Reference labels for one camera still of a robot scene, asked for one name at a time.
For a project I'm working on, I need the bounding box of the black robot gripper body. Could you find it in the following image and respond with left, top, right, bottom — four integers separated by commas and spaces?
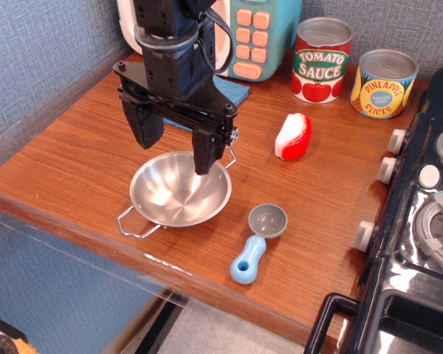
113, 36, 238, 145

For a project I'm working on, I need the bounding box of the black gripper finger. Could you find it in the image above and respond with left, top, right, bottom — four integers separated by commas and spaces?
120, 94, 165, 149
192, 127, 224, 176

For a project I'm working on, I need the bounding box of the blue towel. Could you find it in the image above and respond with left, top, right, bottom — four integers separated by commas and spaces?
162, 74, 250, 132

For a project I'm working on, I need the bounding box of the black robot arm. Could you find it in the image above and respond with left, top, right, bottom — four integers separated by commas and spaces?
114, 1, 238, 176

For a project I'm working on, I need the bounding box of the red white toy food slice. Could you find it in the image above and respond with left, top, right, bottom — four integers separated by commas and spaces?
275, 113, 312, 161

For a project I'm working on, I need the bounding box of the blue grey toy scoop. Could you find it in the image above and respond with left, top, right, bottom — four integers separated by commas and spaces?
230, 204, 288, 285

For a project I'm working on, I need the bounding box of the teal toy microwave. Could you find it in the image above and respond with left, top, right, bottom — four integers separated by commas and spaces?
117, 1, 302, 82

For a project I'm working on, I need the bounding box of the tomato sauce can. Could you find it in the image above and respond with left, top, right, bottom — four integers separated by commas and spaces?
291, 17, 354, 104

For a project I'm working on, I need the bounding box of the pineapple slices can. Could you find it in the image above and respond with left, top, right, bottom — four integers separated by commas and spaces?
350, 49, 419, 119

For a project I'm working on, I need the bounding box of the clear acrylic barrier panel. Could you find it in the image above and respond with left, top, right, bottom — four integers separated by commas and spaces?
0, 212, 303, 353

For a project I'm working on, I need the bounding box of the black toy stove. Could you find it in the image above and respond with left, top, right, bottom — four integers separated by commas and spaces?
305, 67, 443, 353

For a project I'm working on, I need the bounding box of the steel bowl with wire handles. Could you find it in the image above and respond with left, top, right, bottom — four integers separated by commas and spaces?
117, 147, 237, 239

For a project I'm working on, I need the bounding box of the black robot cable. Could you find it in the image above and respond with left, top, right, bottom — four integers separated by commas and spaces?
195, 7, 235, 74

